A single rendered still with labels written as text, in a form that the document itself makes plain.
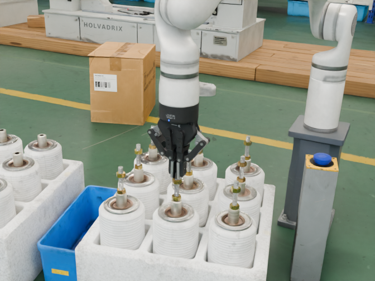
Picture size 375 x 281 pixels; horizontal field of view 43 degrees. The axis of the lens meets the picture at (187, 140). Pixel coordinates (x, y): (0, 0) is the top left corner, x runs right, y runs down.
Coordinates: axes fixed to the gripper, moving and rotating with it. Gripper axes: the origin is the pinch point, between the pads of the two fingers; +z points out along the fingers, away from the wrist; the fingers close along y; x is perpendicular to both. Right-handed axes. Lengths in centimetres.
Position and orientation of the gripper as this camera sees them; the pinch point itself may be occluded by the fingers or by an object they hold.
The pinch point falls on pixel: (177, 168)
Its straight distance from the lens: 94.7
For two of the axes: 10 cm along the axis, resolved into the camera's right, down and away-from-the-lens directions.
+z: -0.3, 9.2, 4.0
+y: 8.9, 2.0, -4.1
